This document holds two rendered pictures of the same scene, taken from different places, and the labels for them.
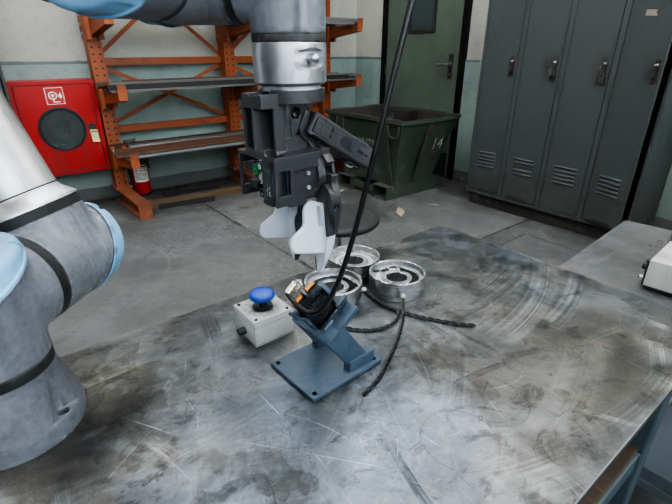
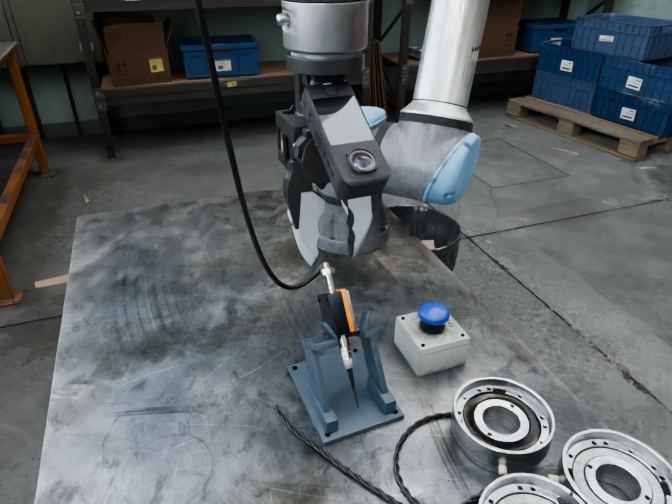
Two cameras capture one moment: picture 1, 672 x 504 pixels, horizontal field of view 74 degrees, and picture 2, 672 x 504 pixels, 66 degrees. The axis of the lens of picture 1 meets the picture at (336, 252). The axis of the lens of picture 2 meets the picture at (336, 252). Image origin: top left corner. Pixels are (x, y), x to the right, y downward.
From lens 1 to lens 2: 0.79 m
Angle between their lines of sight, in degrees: 92
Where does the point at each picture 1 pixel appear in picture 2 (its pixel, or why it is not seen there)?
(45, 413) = (322, 226)
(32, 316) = not seen: hidden behind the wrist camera
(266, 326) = (401, 333)
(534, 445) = not seen: outside the picture
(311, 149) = (303, 124)
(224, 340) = not seen: hidden behind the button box
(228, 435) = (280, 315)
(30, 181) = (423, 93)
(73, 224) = (413, 137)
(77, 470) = (291, 256)
